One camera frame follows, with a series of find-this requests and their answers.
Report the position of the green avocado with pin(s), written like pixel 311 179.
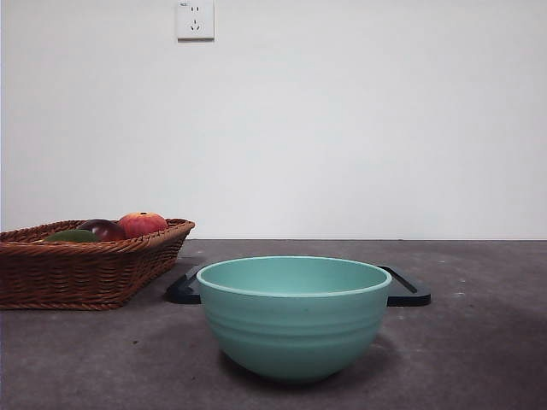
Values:
pixel 72 236

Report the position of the teal ceramic bowl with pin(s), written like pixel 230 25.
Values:
pixel 295 333

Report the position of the red yellow apple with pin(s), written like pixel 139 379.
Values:
pixel 143 224

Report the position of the black flat tray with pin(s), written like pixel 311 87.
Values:
pixel 410 296

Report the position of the dark red apple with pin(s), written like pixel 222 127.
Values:
pixel 104 230

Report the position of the brown wicker basket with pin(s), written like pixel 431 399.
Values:
pixel 64 277

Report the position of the white wall power socket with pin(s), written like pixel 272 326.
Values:
pixel 195 21

